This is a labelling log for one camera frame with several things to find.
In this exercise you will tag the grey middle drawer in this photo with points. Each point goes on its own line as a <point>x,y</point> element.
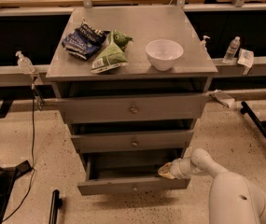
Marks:
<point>108,142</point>

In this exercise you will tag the grey drawer cabinet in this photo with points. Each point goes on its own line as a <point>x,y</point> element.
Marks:
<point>71,77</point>

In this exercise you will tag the clear water bottle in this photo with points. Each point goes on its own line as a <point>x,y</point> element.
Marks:
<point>231,50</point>

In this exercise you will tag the grey top drawer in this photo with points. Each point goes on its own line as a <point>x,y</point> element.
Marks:
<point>132,108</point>

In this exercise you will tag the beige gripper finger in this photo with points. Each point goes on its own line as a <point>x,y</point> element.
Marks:
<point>165,167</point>
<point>167,175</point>

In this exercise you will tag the green chip bag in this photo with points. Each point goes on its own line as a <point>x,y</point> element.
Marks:
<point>110,58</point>

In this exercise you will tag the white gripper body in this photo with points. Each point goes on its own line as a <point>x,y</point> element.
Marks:
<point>177,169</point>

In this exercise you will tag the folded cloth on rail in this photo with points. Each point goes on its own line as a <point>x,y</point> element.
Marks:
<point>223,98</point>

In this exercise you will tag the small pump bottle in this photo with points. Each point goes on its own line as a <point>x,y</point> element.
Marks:
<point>204,41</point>

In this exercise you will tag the white wipes packet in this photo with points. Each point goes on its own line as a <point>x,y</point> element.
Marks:
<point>246,60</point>

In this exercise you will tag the blue chip bag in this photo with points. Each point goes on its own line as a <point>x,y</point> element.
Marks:
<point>84,41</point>

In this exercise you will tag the grey drawer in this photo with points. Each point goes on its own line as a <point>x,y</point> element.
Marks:
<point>128,171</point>
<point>108,142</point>
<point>132,108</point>

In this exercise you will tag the green plush toy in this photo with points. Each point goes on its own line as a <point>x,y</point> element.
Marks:
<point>120,39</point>

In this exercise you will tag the white bowl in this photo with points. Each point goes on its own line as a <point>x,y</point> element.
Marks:
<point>163,54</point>

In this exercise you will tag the black bar on floor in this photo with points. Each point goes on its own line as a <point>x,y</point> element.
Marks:
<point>56,204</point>

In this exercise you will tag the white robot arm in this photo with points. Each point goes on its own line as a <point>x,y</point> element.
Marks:
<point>233,199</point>

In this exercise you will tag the hand sanitizer pump bottle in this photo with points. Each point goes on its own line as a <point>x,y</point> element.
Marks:
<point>24,63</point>

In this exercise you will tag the grey bottom drawer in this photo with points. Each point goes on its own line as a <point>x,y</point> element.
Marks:
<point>128,171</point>

